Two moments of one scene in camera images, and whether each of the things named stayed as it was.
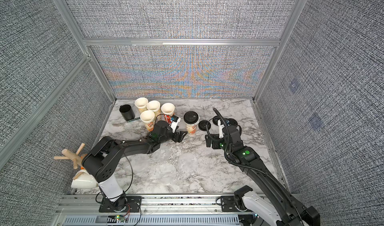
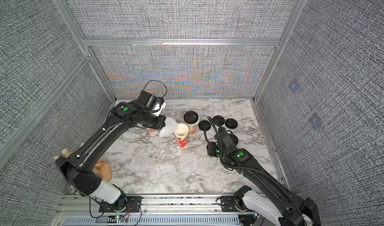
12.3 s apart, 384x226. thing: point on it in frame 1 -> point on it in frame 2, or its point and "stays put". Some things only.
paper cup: (191, 128) stays put
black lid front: (190, 117) stays put
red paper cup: (168, 110) -> (181, 131)
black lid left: (202, 125) stays put
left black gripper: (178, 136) -> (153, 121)
